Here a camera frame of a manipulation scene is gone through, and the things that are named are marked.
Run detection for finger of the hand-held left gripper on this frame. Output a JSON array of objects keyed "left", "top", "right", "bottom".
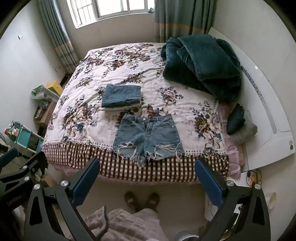
[
  {"left": 0, "top": 151, "right": 48, "bottom": 186},
  {"left": 0, "top": 148, "right": 19, "bottom": 171}
]

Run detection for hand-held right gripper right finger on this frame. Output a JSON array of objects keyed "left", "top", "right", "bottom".
[{"left": 194, "top": 158, "right": 271, "bottom": 241}]

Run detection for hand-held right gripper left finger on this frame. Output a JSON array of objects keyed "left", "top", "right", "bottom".
[{"left": 23, "top": 158, "right": 100, "bottom": 241}]

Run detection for ripped denim shorts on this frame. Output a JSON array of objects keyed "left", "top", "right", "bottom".
[{"left": 112, "top": 113, "right": 185, "bottom": 167}]

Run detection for folded denim pants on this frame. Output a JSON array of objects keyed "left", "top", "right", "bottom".
[{"left": 101, "top": 84, "right": 142, "bottom": 108}]

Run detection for teal shelf cart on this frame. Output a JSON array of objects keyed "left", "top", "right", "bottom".
[{"left": 5, "top": 120, "right": 44, "bottom": 153}]

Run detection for pink bed sheet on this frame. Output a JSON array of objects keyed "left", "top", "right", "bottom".
[{"left": 217, "top": 102, "right": 245, "bottom": 180}]

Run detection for person's left brown slipper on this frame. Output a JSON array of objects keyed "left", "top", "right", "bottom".
[{"left": 124, "top": 191, "right": 139, "bottom": 211}]

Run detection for person's brown slipper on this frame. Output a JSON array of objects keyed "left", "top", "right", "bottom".
[
  {"left": 144, "top": 193, "right": 160, "bottom": 212},
  {"left": 124, "top": 191, "right": 139, "bottom": 211}
]

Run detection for cardboard box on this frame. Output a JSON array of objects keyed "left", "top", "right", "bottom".
[{"left": 34, "top": 101, "right": 57, "bottom": 129}]

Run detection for round grey bin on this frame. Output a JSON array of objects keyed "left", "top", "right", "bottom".
[{"left": 174, "top": 230, "right": 199, "bottom": 241}]

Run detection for person's right brown slipper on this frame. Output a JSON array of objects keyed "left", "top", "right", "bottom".
[{"left": 144, "top": 193, "right": 160, "bottom": 212}]

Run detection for grey cloth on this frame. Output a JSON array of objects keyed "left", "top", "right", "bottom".
[{"left": 229, "top": 110, "right": 258, "bottom": 145}]

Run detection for dark folded cloth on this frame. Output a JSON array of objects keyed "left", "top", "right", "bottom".
[{"left": 226, "top": 103, "right": 245, "bottom": 135}]

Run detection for green and white bag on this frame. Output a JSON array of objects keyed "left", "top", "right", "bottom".
[{"left": 31, "top": 85, "right": 61, "bottom": 102}]

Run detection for yellow box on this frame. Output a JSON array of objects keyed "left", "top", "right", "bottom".
[{"left": 46, "top": 80, "right": 64, "bottom": 95}]

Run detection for folded white cloth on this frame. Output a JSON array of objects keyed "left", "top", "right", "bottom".
[{"left": 104, "top": 102, "right": 142, "bottom": 112}]

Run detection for floral bed quilt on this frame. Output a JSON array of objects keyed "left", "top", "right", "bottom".
[{"left": 42, "top": 42, "right": 232, "bottom": 183}]

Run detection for white headboard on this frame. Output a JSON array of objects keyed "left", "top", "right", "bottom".
[{"left": 208, "top": 27, "right": 296, "bottom": 171}]

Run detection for dark green blanket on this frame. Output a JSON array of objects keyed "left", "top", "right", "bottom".
[{"left": 161, "top": 35, "right": 242, "bottom": 102}]

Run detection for green striped curtain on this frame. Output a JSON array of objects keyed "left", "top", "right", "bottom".
[
  {"left": 38, "top": 0, "right": 79, "bottom": 75},
  {"left": 154, "top": 0, "right": 214, "bottom": 43}
]

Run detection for window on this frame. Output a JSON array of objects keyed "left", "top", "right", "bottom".
[{"left": 67, "top": 0, "right": 155, "bottom": 29}]

